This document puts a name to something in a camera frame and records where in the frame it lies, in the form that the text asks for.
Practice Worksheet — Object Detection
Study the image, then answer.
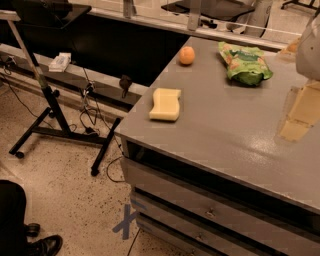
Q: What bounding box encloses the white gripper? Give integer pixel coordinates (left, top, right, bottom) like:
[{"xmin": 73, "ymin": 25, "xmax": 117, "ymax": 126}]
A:
[{"xmin": 278, "ymin": 14, "xmax": 320, "ymax": 142}]

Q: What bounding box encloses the green rice chip bag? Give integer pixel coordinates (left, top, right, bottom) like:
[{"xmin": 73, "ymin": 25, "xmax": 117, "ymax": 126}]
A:
[{"xmin": 218, "ymin": 42, "xmax": 273, "ymax": 86}]

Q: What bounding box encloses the yellow sponge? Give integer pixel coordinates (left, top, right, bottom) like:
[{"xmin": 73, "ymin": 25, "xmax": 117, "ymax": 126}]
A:
[{"xmin": 149, "ymin": 88, "xmax": 181, "ymax": 121}]

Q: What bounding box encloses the orange fruit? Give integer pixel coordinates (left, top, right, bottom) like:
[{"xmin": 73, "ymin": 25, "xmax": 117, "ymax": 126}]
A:
[{"xmin": 179, "ymin": 46, "xmax": 195, "ymax": 65}]

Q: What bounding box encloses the grey drawer cabinet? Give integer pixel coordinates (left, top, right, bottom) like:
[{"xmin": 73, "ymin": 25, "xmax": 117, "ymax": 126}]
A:
[{"xmin": 117, "ymin": 38, "xmax": 320, "ymax": 256}]

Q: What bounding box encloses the black clamp on ledge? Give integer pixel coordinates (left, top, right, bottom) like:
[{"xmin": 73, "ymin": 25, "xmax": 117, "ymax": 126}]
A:
[{"xmin": 119, "ymin": 75, "xmax": 132, "ymax": 98}]

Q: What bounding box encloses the black rolling stand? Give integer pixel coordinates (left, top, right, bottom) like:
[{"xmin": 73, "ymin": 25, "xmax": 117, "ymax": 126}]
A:
[{"xmin": 0, "ymin": 10, "xmax": 121, "ymax": 176}]

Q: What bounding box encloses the white box on ledge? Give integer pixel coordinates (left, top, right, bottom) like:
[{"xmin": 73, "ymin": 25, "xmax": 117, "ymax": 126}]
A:
[{"xmin": 49, "ymin": 53, "xmax": 71, "ymax": 72}]

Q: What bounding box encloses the black shoe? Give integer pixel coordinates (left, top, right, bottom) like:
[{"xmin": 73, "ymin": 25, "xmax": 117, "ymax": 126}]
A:
[
  {"xmin": 24, "ymin": 223, "xmax": 41, "ymax": 237},
  {"xmin": 25, "ymin": 235, "xmax": 63, "ymax": 256}
]

